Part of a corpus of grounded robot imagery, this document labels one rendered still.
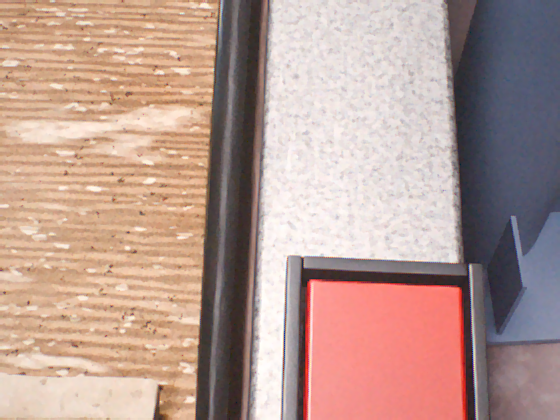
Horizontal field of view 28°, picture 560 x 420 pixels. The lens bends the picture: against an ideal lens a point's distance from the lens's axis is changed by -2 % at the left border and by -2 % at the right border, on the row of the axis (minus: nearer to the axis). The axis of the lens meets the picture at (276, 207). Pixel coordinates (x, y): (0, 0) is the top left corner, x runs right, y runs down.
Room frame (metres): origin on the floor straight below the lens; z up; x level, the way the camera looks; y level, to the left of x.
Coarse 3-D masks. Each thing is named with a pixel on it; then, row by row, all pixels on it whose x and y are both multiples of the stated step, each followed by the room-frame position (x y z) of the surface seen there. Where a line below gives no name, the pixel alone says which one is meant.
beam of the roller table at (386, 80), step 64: (320, 0) 0.34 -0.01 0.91; (384, 0) 0.35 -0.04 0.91; (320, 64) 0.31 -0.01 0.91; (384, 64) 0.31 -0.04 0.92; (448, 64) 0.31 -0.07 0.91; (320, 128) 0.27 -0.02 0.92; (384, 128) 0.27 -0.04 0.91; (448, 128) 0.28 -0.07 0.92; (320, 192) 0.24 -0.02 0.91; (384, 192) 0.24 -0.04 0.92; (448, 192) 0.25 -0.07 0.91; (256, 256) 0.21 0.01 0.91; (384, 256) 0.21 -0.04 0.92; (448, 256) 0.22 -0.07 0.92; (256, 320) 0.18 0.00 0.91; (256, 384) 0.15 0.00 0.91
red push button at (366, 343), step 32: (320, 288) 0.19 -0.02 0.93; (352, 288) 0.19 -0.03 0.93; (384, 288) 0.19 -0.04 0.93; (416, 288) 0.19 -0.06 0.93; (448, 288) 0.19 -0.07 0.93; (320, 320) 0.18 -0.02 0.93; (352, 320) 0.18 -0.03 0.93; (384, 320) 0.18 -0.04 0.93; (416, 320) 0.18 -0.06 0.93; (448, 320) 0.18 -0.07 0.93; (320, 352) 0.16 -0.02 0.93; (352, 352) 0.16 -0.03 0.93; (384, 352) 0.17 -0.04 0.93; (416, 352) 0.17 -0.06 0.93; (448, 352) 0.17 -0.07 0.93; (320, 384) 0.15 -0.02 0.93; (352, 384) 0.15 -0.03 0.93; (384, 384) 0.15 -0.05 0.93; (416, 384) 0.15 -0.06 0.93; (448, 384) 0.15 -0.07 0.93; (320, 416) 0.14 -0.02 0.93; (352, 416) 0.14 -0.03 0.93; (384, 416) 0.14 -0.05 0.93; (416, 416) 0.14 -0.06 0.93; (448, 416) 0.14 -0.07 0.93
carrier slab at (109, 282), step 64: (0, 0) 0.31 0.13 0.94; (64, 0) 0.31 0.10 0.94; (128, 0) 0.32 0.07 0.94; (192, 0) 0.32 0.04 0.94; (0, 64) 0.28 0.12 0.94; (64, 64) 0.28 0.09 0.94; (128, 64) 0.28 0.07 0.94; (192, 64) 0.28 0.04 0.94; (0, 128) 0.24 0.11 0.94; (64, 128) 0.25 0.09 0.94; (128, 128) 0.25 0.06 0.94; (192, 128) 0.25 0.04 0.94; (0, 192) 0.21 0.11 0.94; (64, 192) 0.22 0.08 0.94; (128, 192) 0.22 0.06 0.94; (192, 192) 0.22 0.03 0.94; (0, 256) 0.19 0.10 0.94; (64, 256) 0.19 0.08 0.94; (128, 256) 0.19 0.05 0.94; (192, 256) 0.19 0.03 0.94; (0, 320) 0.16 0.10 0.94; (64, 320) 0.16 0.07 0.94; (128, 320) 0.17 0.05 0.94; (192, 320) 0.17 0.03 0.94; (192, 384) 0.14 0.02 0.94
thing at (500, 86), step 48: (480, 0) 0.77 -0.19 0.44; (528, 0) 0.71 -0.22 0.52; (480, 48) 0.74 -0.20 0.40; (528, 48) 0.70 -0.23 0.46; (480, 96) 0.72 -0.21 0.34; (528, 96) 0.69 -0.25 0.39; (480, 144) 0.71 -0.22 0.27; (528, 144) 0.69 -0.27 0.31; (480, 192) 0.70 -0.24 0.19; (528, 192) 0.69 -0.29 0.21; (480, 240) 0.69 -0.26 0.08; (528, 240) 0.71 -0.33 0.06; (528, 288) 0.66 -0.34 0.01; (528, 336) 0.60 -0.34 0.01
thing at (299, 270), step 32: (288, 256) 0.20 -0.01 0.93; (320, 256) 0.20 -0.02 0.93; (288, 288) 0.19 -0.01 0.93; (480, 288) 0.19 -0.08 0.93; (288, 320) 0.17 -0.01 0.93; (480, 320) 0.18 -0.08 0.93; (288, 352) 0.16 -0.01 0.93; (480, 352) 0.17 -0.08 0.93; (288, 384) 0.15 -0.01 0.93; (480, 384) 0.15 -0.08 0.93; (288, 416) 0.14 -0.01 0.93; (480, 416) 0.14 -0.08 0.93
